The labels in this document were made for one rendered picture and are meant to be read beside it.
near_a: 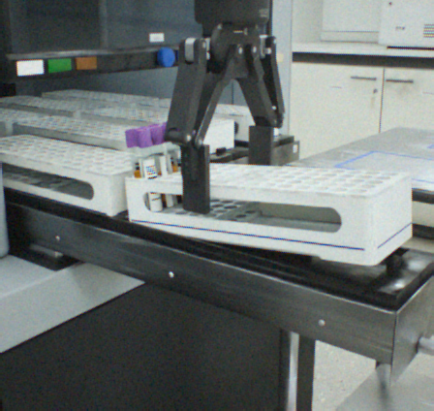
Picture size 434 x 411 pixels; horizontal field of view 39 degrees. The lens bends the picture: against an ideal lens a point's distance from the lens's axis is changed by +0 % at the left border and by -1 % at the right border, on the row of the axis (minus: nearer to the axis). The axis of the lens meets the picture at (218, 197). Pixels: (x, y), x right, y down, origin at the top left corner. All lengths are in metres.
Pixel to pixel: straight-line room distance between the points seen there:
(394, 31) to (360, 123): 0.46
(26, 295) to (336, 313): 0.38
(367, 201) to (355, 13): 3.27
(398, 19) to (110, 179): 2.42
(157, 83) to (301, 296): 0.94
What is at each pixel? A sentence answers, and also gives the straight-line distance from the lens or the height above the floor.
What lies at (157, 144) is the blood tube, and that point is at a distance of 0.67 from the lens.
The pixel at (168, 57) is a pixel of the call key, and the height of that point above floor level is 0.98.
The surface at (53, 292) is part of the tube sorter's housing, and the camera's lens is 0.79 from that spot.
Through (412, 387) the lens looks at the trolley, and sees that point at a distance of 1.42.
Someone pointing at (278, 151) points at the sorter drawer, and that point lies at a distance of 1.14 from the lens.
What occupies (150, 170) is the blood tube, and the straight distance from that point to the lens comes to 0.67.
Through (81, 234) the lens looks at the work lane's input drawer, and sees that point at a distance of 0.74.
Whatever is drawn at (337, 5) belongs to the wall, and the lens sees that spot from 3.82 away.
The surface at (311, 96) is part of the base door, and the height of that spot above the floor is 0.65.
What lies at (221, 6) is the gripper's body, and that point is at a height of 1.05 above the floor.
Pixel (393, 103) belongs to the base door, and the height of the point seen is 0.65.
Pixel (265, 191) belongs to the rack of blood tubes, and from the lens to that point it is 0.57.
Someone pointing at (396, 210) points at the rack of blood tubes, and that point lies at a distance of 0.58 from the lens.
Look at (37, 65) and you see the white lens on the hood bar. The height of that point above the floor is 0.98.
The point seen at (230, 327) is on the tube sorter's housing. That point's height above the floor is 0.50.
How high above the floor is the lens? 1.04
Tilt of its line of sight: 16 degrees down
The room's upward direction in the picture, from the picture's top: straight up
